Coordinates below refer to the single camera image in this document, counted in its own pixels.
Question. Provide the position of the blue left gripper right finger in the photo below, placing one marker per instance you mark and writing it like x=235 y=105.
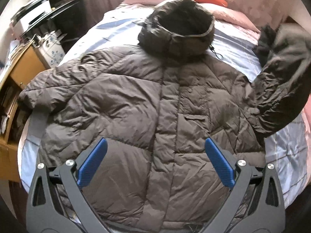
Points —
x=222 y=161

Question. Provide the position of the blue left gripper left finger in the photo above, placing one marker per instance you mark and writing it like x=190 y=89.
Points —
x=89 y=160

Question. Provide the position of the brown hooded puffer jacket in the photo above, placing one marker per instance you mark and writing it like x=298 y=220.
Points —
x=156 y=103

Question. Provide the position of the blue plaid bed sheet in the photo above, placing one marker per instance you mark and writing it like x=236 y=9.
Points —
x=287 y=149

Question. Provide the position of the pink folded quilt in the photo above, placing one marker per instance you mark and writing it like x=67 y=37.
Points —
x=306 y=118

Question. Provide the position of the yellow wooden cabinet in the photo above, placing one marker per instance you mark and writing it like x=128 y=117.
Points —
x=23 y=67

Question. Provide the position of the white floral small appliance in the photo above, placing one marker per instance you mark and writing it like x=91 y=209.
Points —
x=49 y=49

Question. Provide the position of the black folded jacket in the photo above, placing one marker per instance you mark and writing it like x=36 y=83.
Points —
x=264 y=45

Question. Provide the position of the black computer desk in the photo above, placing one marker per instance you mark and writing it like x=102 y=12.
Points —
x=69 y=19

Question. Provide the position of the pink pillow right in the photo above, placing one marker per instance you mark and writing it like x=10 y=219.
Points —
x=230 y=16

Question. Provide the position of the white printer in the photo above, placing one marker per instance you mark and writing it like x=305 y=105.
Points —
x=28 y=14

